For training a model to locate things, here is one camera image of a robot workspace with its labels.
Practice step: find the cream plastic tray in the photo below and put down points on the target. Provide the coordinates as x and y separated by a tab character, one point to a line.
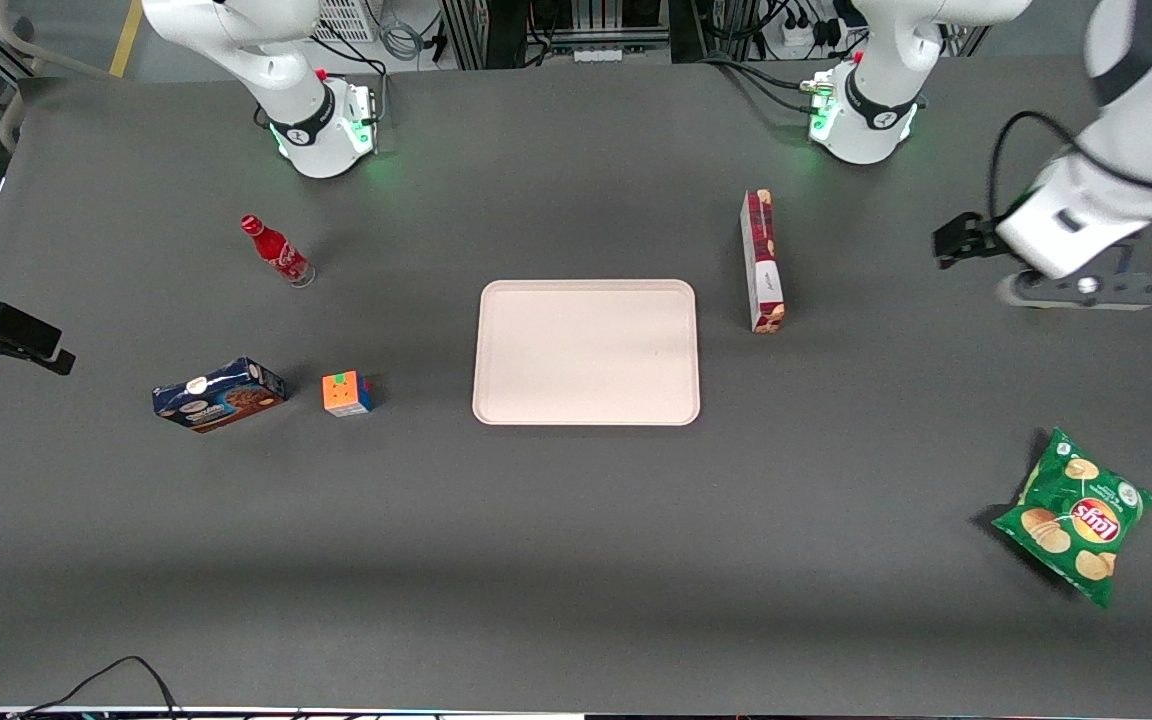
586	350

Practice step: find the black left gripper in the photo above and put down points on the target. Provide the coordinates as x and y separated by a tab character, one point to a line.
982	240

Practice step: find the black equipment rack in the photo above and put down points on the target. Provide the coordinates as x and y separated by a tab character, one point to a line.
496	30

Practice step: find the blue cookie box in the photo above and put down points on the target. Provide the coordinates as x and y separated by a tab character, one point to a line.
221	395

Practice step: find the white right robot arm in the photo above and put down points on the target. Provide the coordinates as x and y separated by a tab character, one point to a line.
316	125

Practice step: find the white perforated basket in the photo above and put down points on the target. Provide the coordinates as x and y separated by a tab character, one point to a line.
346	18

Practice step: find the colourful puzzle cube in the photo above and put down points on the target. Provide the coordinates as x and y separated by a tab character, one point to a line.
344	393

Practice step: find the red cola bottle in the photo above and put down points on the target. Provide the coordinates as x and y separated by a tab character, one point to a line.
276	250

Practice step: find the red tartan cookie box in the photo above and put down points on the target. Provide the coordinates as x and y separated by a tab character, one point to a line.
762	260

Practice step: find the white power strip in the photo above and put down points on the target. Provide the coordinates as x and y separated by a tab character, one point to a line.
798	35

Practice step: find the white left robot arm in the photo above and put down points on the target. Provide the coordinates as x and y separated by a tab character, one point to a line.
866	130

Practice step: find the green chips bag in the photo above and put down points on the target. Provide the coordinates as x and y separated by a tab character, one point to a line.
1076	515

